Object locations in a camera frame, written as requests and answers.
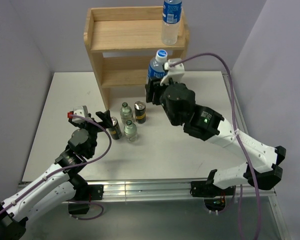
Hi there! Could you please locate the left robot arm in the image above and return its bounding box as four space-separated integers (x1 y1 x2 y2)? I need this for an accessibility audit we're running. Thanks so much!
0 106 113 240

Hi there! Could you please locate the aluminium side rail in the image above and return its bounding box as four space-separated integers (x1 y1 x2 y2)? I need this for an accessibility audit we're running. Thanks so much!
221 71 291 240

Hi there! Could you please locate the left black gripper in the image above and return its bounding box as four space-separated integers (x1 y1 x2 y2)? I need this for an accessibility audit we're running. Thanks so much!
69 110 112 156

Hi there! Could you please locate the wooden two-tier shelf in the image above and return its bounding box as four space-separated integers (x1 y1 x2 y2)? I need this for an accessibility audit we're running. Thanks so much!
83 6 190 109

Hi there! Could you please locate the black can yellow label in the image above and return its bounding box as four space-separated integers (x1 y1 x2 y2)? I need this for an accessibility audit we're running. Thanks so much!
134 101 146 124

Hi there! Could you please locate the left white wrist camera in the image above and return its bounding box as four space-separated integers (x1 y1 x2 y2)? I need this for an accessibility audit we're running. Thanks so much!
67 105 89 124

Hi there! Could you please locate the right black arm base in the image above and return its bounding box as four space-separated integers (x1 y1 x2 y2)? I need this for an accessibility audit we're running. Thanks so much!
189 180 236 216

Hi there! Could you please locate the clear glass bottle green cap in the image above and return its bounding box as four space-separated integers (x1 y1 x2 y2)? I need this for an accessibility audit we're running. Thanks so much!
120 102 134 125

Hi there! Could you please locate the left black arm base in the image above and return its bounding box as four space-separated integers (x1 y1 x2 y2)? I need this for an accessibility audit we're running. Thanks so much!
68 184 104 221

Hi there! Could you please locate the blue label water bottle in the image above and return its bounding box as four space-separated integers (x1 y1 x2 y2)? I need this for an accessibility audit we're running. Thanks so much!
161 0 182 46

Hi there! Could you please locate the front clear glass bottle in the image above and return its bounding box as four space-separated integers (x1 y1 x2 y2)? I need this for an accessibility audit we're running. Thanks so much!
124 120 138 142

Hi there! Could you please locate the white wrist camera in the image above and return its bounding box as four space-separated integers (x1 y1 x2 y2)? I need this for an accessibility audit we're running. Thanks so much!
67 105 89 124
160 58 185 86

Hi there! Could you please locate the aluminium front rail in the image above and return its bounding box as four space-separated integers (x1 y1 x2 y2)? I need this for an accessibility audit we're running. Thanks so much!
17 178 276 203

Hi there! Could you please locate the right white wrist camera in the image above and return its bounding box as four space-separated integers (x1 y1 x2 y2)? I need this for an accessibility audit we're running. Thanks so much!
160 58 185 86

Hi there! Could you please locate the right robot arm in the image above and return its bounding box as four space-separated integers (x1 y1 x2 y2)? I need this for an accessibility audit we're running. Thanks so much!
145 78 286 197

